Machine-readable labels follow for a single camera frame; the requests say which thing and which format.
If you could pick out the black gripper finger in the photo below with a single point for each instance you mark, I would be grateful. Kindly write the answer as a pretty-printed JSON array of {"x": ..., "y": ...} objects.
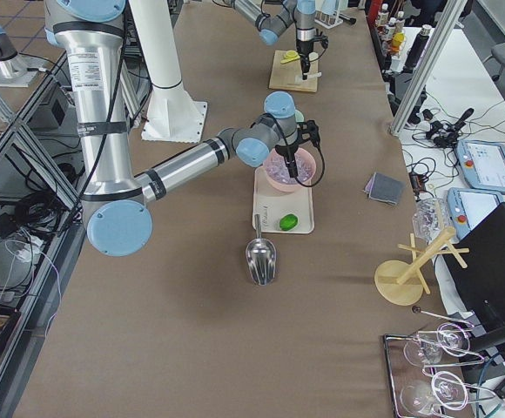
[
  {"x": 305, "y": 64},
  {"x": 292, "y": 169}
]

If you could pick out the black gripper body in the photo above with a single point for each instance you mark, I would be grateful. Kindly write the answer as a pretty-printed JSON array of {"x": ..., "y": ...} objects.
[
  {"x": 303, "y": 47},
  {"x": 288, "y": 153}
]

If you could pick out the white ceramic spoon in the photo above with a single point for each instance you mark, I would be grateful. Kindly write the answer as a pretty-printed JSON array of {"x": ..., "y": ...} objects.
[{"x": 304, "y": 77}]

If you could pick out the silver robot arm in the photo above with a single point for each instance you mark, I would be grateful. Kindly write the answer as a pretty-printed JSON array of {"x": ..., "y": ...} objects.
[
  {"x": 299, "y": 14},
  {"x": 114, "y": 200}
]

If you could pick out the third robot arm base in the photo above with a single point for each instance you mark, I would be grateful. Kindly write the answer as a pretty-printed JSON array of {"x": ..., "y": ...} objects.
[{"x": 0, "y": 56}]

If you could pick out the clear ice cubes pile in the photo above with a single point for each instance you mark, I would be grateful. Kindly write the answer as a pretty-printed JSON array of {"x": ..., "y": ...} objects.
[{"x": 276, "y": 169}]

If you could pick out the mint green bowl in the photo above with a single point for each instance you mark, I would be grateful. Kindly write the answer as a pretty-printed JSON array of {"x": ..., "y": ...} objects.
[{"x": 299, "y": 116}]

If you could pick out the pink bowl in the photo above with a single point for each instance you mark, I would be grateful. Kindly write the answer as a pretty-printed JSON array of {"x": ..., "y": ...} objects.
[{"x": 284, "y": 187}]

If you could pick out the steel ice scoop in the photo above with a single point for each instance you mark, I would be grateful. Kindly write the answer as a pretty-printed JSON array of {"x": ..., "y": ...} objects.
[{"x": 261, "y": 256}]

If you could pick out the yellow plastic knife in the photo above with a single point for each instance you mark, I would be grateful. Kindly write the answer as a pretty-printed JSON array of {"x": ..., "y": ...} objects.
[{"x": 287, "y": 60}]

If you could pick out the bamboo cutting board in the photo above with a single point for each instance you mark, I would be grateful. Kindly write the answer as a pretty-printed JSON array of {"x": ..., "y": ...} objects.
[{"x": 283, "y": 75}]

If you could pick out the cream serving tray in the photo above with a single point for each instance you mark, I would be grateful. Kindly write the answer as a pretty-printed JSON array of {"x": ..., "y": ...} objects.
[{"x": 272, "y": 205}]

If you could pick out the green bell pepper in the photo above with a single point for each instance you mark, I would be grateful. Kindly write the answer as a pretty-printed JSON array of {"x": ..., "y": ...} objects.
[{"x": 288, "y": 222}]

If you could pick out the purple cleaning cloth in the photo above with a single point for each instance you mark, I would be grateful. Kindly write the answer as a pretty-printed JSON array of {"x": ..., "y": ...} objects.
[{"x": 368, "y": 186}]

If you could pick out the grey cleaning cloth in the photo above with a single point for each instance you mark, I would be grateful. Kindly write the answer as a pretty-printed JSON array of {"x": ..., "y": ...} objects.
[{"x": 386, "y": 189}]

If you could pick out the clear plastic bag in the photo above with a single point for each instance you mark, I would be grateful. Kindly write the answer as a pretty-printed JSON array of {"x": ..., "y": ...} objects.
[{"x": 430, "y": 218}]

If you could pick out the wooden cup rack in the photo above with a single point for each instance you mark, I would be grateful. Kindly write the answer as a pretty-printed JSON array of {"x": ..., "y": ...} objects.
[{"x": 403, "y": 283}]

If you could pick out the blue teach pendant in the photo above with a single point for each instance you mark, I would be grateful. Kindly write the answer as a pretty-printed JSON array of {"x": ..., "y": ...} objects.
[
  {"x": 482, "y": 164},
  {"x": 469, "y": 207}
]

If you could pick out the wine glass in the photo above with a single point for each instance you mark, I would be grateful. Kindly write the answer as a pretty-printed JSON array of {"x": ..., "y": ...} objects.
[
  {"x": 427, "y": 348},
  {"x": 444, "y": 392}
]

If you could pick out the metal glass rack tray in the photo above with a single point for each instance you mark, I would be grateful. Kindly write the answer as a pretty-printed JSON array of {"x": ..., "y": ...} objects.
[{"x": 400, "y": 373}]

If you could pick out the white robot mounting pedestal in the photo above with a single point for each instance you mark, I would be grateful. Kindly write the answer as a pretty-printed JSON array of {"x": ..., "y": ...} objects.
[{"x": 172, "y": 114}]

